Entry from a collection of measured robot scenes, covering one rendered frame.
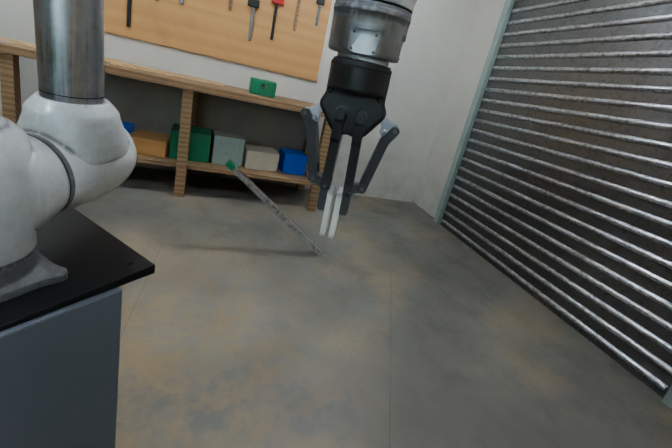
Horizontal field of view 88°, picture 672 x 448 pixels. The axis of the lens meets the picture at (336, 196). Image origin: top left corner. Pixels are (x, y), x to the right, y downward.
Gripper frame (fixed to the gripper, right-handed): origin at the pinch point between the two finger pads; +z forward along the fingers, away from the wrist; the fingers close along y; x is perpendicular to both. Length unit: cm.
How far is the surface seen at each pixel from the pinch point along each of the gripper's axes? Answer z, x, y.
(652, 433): 95, 75, 142
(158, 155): 69, 194, -152
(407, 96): -4, 328, 28
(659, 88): -40, 166, 142
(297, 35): -37, 281, -81
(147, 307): 90, 66, -73
